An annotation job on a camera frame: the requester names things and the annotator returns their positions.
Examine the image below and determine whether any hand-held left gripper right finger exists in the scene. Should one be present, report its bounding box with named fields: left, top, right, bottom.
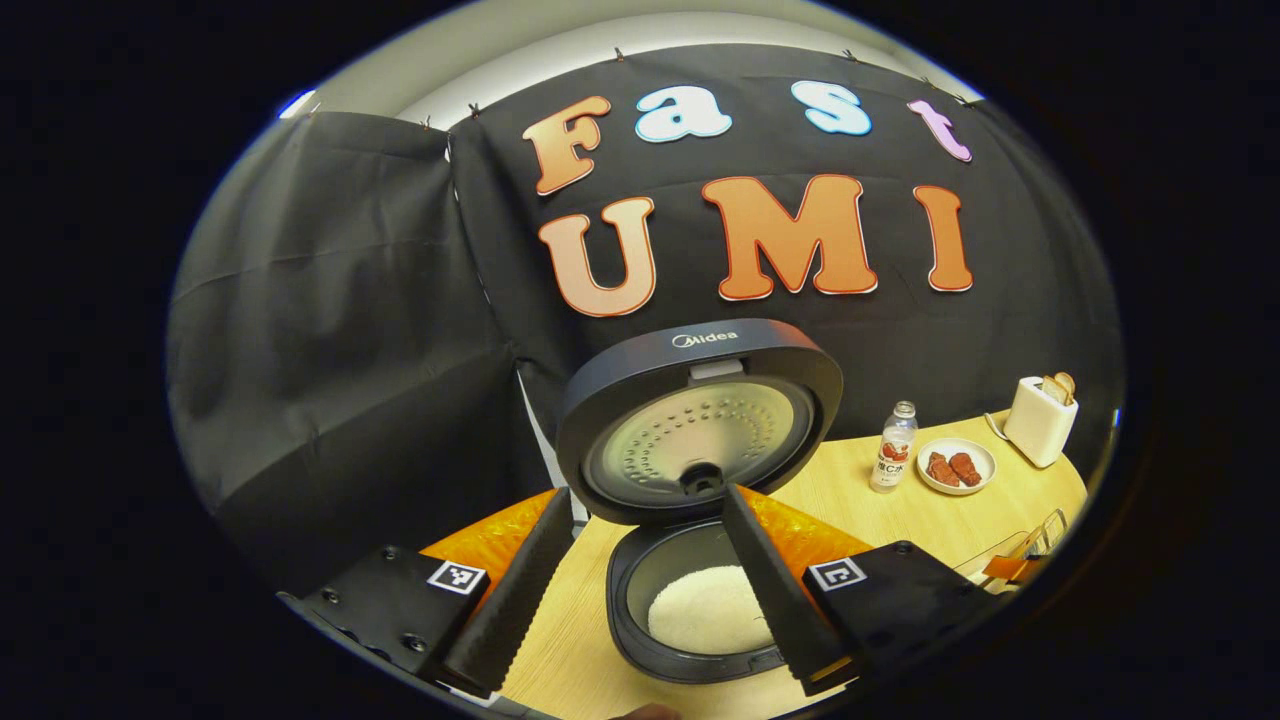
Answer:
left=722, top=483, right=991, bottom=698

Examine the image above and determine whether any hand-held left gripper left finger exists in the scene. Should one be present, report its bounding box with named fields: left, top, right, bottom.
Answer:
left=280, top=487, right=576, bottom=699

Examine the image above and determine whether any white rice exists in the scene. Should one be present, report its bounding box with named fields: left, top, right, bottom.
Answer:
left=648, top=565, right=776, bottom=656

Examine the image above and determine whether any black silver rice cooker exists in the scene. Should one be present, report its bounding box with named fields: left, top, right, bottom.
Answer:
left=556, top=318, right=846, bottom=686

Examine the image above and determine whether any clear plastic container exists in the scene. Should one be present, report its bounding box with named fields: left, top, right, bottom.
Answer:
left=955, top=508, right=1069, bottom=591

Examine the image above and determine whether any white round plate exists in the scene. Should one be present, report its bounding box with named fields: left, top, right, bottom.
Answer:
left=916, top=437, right=998, bottom=497

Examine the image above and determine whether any white toaster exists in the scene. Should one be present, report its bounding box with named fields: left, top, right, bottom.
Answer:
left=1003, top=376, right=1080, bottom=469

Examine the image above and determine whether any clear plastic drink bottle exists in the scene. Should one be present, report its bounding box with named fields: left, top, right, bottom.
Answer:
left=869, top=401, right=919, bottom=494

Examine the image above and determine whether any black backdrop cloth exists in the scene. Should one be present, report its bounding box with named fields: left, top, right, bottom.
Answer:
left=165, top=45, right=1126, bottom=601

